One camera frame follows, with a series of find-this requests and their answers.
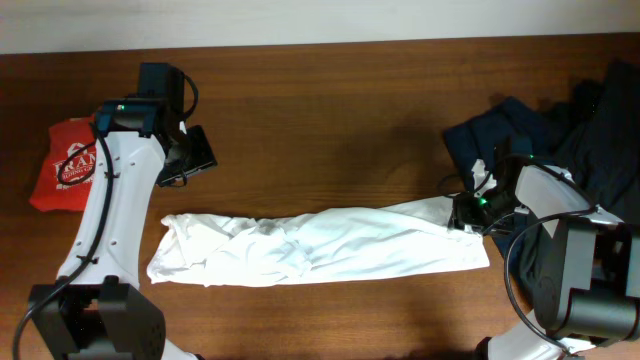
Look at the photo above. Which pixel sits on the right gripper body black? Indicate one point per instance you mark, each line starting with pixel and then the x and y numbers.
pixel 482 211

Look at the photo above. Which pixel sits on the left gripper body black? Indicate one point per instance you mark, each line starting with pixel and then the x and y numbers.
pixel 196 156

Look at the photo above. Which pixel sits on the white t-shirt green print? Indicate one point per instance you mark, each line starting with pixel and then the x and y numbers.
pixel 335 245

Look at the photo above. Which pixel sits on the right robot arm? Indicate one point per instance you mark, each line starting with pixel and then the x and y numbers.
pixel 587 293

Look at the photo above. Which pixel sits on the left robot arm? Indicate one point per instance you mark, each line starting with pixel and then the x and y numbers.
pixel 94 309

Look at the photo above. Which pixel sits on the navy blue t-shirt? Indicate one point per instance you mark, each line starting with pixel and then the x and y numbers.
pixel 512 124

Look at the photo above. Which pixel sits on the red folded t-shirt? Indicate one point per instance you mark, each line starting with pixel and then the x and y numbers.
pixel 66 177

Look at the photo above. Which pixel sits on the black t-shirt white lettering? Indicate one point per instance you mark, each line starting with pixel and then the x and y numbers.
pixel 595 135

